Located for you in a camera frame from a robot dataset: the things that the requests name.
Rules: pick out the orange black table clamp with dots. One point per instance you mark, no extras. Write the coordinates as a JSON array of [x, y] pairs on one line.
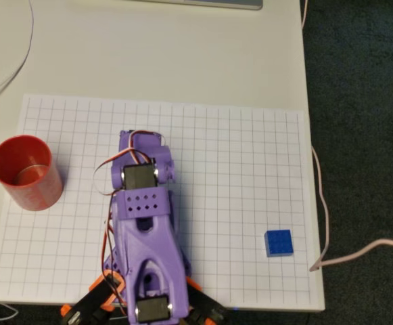
[[88, 304], [206, 304]]

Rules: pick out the white grid paper sheet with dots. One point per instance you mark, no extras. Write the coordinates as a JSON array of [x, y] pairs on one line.
[[216, 169]]

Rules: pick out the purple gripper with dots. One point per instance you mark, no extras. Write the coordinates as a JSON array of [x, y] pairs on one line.
[[141, 136]]

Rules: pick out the purple robot arm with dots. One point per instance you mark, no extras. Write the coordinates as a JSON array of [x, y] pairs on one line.
[[149, 243]]

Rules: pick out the red plastic cup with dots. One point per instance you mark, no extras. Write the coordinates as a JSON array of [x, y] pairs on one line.
[[37, 199]]

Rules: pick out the blue toy brick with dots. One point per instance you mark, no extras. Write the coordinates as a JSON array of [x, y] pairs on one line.
[[278, 243]]

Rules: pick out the silver laptop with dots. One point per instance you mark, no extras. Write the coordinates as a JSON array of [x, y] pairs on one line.
[[216, 4]]

